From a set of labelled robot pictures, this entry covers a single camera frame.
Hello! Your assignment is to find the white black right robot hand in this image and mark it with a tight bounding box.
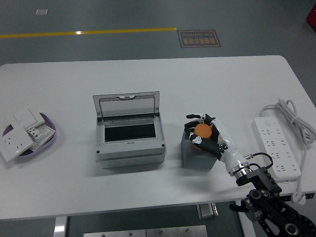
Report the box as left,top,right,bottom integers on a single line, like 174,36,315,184
184,113,245,173

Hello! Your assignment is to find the orange cylinder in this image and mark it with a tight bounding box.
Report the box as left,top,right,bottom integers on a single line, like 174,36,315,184
193,124,213,151

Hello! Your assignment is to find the grey box with clear lid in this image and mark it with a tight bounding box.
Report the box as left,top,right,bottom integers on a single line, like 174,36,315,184
93,91,165,169

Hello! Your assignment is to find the grey cube with round hole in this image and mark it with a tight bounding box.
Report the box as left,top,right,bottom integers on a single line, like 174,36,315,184
181,129,218,170

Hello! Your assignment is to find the white table leg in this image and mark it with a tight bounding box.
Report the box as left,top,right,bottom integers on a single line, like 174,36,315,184
234,200,257,237
53,216,68,237

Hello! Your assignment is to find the brown floor sign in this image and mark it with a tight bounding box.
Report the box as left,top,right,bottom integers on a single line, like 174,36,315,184
177,29,221,48

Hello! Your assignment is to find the red object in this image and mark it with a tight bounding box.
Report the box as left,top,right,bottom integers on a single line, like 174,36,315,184
305,3,316,27

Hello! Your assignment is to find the yellow floor tape line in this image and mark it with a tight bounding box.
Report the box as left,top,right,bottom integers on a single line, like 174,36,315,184
0,26,177,39

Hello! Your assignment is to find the white perforated socket module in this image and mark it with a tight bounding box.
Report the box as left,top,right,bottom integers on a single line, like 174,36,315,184
24,123,55,151

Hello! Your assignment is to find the purple tray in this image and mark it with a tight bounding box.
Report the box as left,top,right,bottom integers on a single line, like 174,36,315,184
2,112,58,162

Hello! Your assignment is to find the white socket plate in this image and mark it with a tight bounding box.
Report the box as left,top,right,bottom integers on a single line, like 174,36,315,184
0,123,38,162

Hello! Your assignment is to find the white power cord with plug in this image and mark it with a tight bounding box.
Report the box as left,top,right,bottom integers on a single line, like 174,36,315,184
258,98,316,205

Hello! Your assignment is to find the grey table bracket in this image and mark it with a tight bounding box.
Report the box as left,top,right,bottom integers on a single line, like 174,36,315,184
197,202,218,220

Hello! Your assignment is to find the metal base plate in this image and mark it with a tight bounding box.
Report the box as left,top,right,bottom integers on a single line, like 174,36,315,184
83,225,208,237

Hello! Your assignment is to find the white switch plate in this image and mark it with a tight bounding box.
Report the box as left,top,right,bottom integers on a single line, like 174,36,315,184
6,108,46,129

